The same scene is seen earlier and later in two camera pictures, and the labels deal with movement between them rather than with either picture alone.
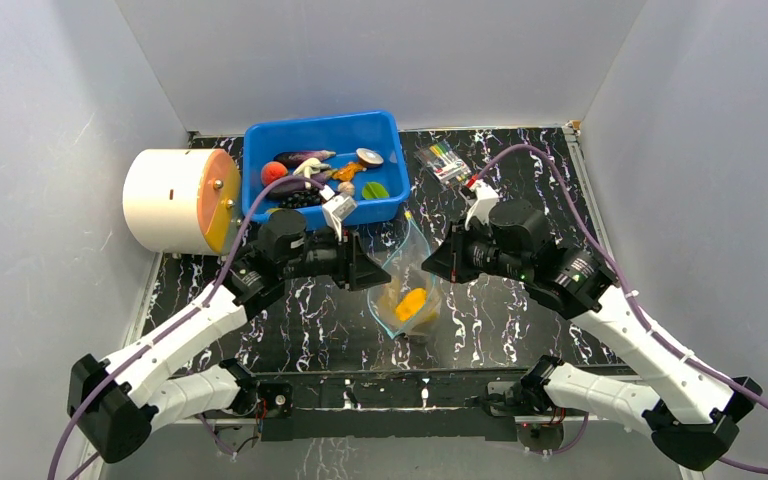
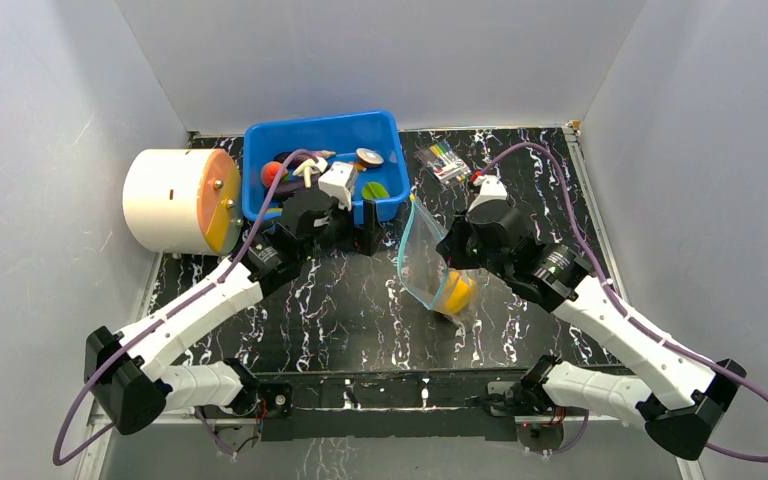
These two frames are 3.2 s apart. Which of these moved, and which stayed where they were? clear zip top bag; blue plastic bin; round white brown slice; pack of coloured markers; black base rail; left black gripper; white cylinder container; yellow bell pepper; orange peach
Moved: left black gripper; clear zip top bag; yellow bell pepper
Stayed: pack of coloured markers; black base rail; white cylinder container; round white brown slice; orange peach; blue plastic bin
